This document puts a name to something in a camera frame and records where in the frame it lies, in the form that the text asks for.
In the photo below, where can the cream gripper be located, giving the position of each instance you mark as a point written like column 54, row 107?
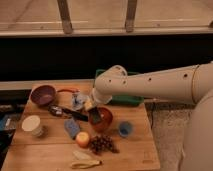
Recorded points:
column 89, row 104

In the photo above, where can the red bowl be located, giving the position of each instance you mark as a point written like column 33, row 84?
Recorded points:
column 106, row 120

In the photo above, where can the black eraser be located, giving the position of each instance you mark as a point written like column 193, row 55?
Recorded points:
column 94, row 115

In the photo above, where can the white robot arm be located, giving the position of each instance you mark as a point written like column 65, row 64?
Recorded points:
column 191, row 85

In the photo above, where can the purple bowl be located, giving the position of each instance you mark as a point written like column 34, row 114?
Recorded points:
column 43, row 95

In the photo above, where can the blue sponge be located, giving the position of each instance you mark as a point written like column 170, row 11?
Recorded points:
column 72, row 127

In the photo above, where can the green tray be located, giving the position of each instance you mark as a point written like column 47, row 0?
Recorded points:
column 123, row 100

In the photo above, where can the red chili pepper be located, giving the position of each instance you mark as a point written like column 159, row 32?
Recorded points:
column 68, row 90

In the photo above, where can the apple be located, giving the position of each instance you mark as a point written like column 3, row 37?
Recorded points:
column 83, row 139

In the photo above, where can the bunch of grapes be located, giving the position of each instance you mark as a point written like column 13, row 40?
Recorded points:
column 102, row 143

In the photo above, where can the blue cup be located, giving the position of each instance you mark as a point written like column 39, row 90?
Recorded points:
column 125, row 128

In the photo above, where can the clear plastic piece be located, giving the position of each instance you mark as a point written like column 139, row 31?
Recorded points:
column 81, row 155

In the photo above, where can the white cup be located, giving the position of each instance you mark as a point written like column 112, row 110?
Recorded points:
column 32, row 124

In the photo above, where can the black handled tool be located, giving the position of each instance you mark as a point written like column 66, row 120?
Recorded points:
column 62, row 111

